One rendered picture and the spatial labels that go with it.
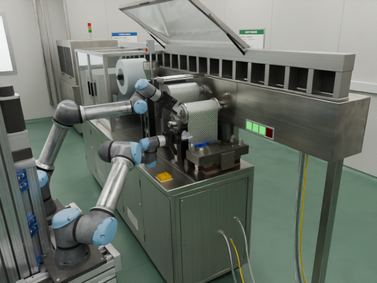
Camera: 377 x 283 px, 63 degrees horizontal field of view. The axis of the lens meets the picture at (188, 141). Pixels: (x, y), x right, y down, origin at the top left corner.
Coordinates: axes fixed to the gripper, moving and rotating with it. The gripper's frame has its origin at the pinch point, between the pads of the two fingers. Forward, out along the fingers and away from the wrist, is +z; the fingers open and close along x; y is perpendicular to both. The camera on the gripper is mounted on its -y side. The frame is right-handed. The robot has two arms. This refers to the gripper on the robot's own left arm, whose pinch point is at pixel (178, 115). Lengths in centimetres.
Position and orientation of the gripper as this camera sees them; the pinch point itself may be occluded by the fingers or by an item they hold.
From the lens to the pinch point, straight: 204.3
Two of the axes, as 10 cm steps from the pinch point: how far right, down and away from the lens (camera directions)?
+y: 5.4, -8.4, 0.4
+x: -5.0, -2.8, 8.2
